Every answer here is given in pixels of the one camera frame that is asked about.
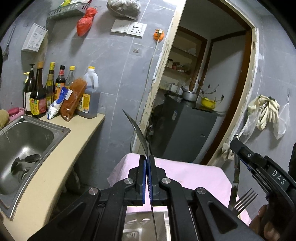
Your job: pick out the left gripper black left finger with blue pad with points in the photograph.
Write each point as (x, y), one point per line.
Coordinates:
(98, 214)

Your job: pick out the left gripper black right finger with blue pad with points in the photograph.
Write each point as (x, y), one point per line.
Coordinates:
(194, 214)

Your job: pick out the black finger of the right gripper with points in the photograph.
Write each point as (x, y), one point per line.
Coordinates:
(246, 155)

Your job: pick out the steel fork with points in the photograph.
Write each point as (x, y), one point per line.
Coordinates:
(244, 201)

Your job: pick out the steel table knife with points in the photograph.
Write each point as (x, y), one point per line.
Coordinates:
(145, 147)

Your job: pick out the steel knife black handle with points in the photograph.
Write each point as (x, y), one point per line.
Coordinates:
(235, 182)

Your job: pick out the person's right hand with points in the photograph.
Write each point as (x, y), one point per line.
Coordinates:
(264, 228)

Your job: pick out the pink floral tablecloth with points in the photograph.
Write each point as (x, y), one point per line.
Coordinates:
(189, 175)

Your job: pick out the clear plastic bag on hook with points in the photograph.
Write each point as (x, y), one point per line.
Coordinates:
(280, 128)

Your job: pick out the cream rubber gloves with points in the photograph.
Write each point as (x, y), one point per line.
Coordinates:
(267, 109)

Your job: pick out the yellow bowl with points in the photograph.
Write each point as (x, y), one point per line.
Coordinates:
(207, 103)

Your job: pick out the beige countertop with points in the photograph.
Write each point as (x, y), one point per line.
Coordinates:
(41, 195)

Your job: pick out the dark grey cabinet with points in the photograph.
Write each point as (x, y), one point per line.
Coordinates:
(181, 130)

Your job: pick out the aluminium pot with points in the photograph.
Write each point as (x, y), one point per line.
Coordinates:
(189, 96)

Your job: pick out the stainless steel sink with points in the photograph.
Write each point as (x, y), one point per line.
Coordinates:
(25, 144)

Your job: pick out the large vinegar jug yellow cap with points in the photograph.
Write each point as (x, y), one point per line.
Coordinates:
(88, 105)

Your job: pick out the white blue salt bag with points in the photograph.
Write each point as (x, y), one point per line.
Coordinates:
(56, 105)

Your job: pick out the soy sauce bottle brown cap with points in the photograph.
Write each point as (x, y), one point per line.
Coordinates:
(38, 94)

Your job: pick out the pink soap dish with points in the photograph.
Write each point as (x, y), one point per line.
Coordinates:
(14, 113)

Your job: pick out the orange spice packet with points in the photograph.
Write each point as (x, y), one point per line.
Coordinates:
(70, 103)

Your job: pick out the olive oil bottle yellow cap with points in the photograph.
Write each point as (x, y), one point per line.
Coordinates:
(50, 86)

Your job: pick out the yellow sponge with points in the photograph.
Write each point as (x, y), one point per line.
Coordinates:
(4, 118)

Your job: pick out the dark sauce bottle red cap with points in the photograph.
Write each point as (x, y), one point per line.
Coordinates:
(60, 82)

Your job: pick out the clear bottle yellow cap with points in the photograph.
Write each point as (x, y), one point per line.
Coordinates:
(70, 78)

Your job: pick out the dark wine bottle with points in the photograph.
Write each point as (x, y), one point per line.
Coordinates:
(29, 84)

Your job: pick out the clear bag of dried goods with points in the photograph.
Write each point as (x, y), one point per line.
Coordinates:
(125, 8)

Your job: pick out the red plastic bag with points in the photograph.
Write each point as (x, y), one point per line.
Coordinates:
(85, 23)

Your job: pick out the white rag on hose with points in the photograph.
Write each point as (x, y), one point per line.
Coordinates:
(226, 152)

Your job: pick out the orange wall hook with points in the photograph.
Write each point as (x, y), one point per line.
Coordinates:
(158, 35)

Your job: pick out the white wall socket panel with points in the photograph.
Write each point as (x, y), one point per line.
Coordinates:
(129, 28)

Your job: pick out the white box on wall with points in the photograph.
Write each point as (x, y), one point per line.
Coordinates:
(34, 38)

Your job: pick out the grey wall shelf basket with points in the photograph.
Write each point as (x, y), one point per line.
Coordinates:
(69, 9)

